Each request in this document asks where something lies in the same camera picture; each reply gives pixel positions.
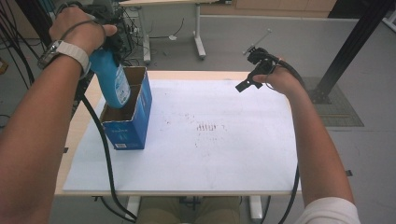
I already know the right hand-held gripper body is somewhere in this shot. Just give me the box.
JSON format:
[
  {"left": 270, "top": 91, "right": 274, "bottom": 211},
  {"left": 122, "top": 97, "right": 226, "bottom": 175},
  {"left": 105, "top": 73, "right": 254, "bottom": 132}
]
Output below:
[{"left": 242, "top": 28, "right": 282, "bottom": 77}]

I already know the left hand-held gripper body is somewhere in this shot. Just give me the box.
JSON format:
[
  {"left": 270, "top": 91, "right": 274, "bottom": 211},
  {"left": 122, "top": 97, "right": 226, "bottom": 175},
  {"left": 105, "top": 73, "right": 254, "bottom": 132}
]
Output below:
[{"left": 88, "top": 2, "right": 126, "bottom": 48}]

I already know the blue plastic bottle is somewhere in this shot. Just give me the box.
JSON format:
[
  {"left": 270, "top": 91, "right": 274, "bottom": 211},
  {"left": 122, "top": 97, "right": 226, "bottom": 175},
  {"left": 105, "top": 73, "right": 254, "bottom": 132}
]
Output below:
[{"left": 89, "top": 48, "right": 132, "bottom": 109}]

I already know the blue cardboard box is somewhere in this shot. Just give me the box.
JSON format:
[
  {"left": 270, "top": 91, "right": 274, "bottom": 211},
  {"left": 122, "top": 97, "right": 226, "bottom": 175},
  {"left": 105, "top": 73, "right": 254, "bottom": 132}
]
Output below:
[{"left": 99, "top": 65, "right": 153, "bottom": 151}]

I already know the person's right hand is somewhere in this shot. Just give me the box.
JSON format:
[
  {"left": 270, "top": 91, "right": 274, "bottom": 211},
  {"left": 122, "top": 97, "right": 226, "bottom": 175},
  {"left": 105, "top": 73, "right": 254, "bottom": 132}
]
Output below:
[{"left": 252, "top": 57, "right": 305, "bottom": 96}]

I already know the person's left hand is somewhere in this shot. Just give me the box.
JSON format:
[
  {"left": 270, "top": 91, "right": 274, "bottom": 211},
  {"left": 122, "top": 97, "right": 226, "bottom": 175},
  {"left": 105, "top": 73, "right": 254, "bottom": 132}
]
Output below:
[{"left": 49, "top": 7, "right": 118, "bottom": 56}]

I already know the wooden cabinet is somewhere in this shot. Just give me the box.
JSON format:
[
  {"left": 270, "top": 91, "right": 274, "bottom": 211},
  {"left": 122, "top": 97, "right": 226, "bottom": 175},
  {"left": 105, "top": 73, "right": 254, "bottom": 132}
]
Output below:
[{"left": 200, "top": 0, "right": 338, "bottom": 19}]

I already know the background desk with white legs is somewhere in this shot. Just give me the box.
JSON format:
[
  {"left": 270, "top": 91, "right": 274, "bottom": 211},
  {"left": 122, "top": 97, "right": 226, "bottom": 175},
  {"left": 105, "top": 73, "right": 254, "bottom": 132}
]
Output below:
[{"left": 119, "top": 0, "right": 233, "bottom": 62}]

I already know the grey floor mat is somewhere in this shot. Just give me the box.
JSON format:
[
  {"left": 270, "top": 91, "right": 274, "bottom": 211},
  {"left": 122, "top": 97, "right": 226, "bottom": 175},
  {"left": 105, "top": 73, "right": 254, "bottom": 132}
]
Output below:
[{"left": 302, "top": 76, "right": 365, "bottom": 128}]

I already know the black metal stand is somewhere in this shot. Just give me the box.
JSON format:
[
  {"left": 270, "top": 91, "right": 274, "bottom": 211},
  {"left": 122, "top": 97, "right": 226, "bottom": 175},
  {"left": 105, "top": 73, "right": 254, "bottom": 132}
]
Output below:
[{"left": 307, "top": 0, "right": 396, "bottom": 105}]

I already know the white table leg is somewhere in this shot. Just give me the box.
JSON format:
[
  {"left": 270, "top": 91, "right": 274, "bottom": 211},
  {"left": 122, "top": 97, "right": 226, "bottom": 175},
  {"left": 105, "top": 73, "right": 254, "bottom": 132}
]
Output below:
[
  {"left": 247, "top": 195, "right": 264, "bottom": 221},
  {"left": 125, "top": 195, "right": 142, "bottom": 220}
]

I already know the white shirt sleeve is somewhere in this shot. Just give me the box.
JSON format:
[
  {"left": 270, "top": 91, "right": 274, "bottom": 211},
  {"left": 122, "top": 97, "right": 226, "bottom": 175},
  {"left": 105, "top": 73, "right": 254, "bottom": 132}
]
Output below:
[{"left": 293, "top": 196, "right": 362, "bottom": 224}]

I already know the thin grey cable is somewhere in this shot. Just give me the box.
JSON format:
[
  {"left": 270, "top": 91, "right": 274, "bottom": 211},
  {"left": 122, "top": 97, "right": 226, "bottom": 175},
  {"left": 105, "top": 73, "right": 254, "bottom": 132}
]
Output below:
[{"left": 55, "top": 1, "right": 107, "bottom": 43}]

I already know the white strap wristwatch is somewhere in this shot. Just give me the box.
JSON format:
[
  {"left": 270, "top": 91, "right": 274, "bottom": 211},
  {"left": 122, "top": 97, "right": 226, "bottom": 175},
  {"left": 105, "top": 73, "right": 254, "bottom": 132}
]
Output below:
[{"left": 36, "top": 40, "right": 92, "bottom": 79}]

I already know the bundle of black cables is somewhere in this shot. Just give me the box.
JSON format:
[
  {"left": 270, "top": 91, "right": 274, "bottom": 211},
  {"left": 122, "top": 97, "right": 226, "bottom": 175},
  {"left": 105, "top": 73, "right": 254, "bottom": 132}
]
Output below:
[{"left": 0, "top": 0, "right": 35, "bottom": 87}]

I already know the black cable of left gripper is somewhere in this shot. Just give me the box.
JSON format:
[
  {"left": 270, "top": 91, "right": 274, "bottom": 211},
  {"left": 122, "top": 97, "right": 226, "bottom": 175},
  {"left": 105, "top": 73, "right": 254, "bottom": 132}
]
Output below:
[{"left": 76, "top": 82, "right": 138, "bottom": 223}]

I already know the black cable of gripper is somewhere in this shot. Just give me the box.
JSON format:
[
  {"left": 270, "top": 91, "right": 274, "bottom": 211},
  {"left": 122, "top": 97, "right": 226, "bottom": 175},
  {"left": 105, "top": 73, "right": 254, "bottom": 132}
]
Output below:
[
  {"left": 76, "top": 82, "right": 138, "bottom": 223},
  {"left": 270, "top": 57, "right": 307, "bottom": 224}
]

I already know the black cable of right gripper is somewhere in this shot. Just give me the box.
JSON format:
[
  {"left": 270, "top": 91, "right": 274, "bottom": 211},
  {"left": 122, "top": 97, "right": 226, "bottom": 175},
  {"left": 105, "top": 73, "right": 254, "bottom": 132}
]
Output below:
[{"left": 270, "top": 57, "right": 307, "bottom": 224}]

